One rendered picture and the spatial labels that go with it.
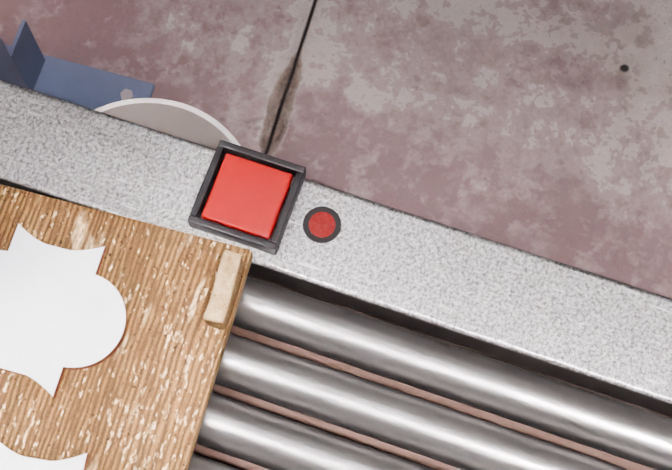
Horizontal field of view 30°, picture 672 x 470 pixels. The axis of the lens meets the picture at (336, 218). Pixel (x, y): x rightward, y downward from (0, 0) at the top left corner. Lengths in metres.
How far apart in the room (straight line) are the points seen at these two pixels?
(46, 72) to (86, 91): 0.08
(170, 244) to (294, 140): 1.05
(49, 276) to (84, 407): 0.11
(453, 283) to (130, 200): 0.28
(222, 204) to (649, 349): 0.36
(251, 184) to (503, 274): 0.22
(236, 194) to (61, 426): 0.23
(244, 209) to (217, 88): 1.08
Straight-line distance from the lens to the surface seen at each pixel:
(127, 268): 1.02
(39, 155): 1.08
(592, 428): 1.01
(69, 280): 1.01
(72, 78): 2.13
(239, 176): 1.04
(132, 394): 0.99
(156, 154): 1.07
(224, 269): 0.98
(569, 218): 2.04
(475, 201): 2.03
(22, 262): 1.02
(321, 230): 1.03
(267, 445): 0.99
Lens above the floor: 1.90
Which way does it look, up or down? 71 degrees down
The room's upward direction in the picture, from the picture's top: 1 degrees clockwise
